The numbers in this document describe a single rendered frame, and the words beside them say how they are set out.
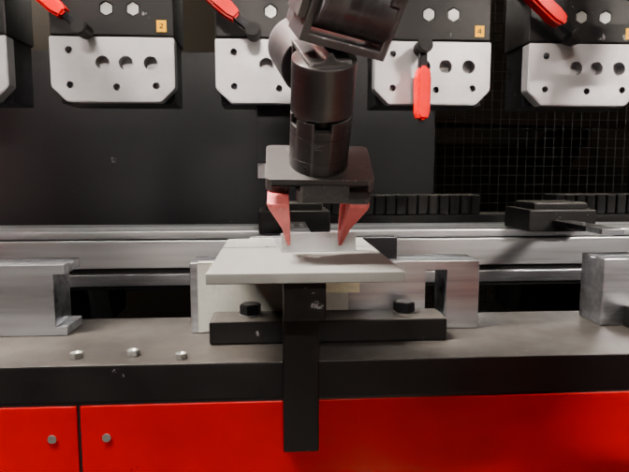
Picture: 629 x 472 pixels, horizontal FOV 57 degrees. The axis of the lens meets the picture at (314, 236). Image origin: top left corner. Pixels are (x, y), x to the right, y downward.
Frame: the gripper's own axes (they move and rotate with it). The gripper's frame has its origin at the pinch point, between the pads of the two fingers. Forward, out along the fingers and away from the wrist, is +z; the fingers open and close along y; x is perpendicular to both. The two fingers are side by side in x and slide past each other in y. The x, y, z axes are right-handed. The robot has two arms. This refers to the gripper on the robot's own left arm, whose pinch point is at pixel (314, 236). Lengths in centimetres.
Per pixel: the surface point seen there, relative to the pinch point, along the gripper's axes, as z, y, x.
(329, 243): 2.5, -1.9, -1.9
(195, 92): 16, 22, -70
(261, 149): 0.5, 6.1, -19.3
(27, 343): 19.0, 35.2, -2.1
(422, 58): -12.2, -13.6, -19.5
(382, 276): -3.2, -5.5, 10.0
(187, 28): 41, 40, -185
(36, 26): 37, 92, -172
